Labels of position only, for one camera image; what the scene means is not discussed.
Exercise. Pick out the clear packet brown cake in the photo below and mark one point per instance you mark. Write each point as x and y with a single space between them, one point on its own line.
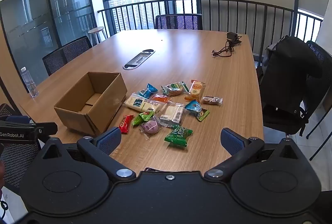
211 100

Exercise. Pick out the brown cardboard box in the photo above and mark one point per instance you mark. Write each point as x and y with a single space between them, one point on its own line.
106 107

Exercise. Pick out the clear water bottle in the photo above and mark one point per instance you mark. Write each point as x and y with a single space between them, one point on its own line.
29 83

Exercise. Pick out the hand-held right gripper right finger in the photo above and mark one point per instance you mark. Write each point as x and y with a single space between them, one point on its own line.
232 142

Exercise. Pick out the orange white biscuit packet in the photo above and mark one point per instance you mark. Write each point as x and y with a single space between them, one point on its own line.
195 90

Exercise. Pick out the white round stool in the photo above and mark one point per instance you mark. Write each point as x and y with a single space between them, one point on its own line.
96 30

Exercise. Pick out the black metal railing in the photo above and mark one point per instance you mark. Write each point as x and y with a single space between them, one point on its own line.
233 1

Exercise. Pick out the black mesh office chair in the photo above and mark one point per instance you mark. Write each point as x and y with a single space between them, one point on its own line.
179 22
67 54
18 159
323 57

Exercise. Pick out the clear packet white cake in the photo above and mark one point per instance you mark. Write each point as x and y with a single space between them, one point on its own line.
171 113

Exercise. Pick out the purple round cake packet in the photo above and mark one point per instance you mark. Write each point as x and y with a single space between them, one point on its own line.
151 128

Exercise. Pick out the long white biscuit packet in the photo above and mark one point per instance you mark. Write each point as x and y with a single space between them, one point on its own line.
141 104

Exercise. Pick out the green trimmed cracker packet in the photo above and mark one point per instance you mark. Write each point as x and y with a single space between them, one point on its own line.
175 89

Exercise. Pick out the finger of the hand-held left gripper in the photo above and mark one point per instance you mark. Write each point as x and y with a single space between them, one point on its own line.
46 128
18 119

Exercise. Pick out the blue green nut packet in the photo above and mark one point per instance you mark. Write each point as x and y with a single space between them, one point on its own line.
195 108

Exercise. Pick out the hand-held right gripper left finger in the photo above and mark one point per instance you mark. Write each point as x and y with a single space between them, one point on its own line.
110 139

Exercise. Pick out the dark green packet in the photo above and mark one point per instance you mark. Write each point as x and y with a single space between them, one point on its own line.
179 135

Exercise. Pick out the black backpack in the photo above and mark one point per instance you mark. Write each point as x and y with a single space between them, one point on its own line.
285 70

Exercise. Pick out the light green packet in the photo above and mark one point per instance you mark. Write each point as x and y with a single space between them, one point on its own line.
140 118

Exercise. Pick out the red packet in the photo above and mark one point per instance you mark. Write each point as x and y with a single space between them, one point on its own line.
126 124

